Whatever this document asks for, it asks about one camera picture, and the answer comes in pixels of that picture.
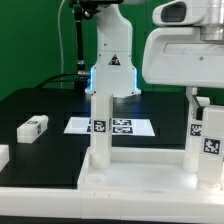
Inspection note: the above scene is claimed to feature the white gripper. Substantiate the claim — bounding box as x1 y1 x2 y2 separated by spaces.
142 0 224 120

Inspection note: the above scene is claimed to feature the white desk top tray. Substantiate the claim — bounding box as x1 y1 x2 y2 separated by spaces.
77 147 224 194

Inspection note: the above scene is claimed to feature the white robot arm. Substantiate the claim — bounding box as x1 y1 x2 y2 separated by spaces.
69 0 224 118

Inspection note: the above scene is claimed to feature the fiducial marker sheet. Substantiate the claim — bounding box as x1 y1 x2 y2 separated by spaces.
64 117 155 136

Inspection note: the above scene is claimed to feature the white left fence block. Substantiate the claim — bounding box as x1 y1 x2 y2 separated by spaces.
0 145 9 172

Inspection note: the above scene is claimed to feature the black cable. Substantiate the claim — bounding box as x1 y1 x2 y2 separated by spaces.
35 73 91 89

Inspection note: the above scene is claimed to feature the white cable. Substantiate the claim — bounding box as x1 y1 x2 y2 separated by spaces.
57 0 68 90

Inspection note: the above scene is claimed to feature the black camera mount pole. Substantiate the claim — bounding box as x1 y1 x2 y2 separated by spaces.
73 7 89 95

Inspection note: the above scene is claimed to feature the white front fence rail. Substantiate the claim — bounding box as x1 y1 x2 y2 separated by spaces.
0 187 224 224

